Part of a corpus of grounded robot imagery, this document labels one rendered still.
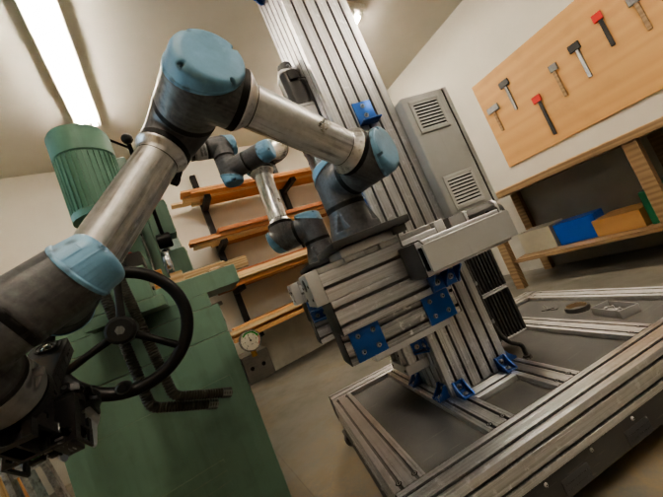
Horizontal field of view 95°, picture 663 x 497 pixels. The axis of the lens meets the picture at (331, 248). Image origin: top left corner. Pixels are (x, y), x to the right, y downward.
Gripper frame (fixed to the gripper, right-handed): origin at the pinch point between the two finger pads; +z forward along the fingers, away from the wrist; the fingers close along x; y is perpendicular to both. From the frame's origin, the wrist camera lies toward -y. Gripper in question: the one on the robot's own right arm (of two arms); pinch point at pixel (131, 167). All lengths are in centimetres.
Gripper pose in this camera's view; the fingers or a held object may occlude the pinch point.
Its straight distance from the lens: 123.3
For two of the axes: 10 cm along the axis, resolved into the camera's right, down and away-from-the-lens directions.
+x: 5.4, 3.8, -7.5
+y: -0.6, -8.7, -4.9
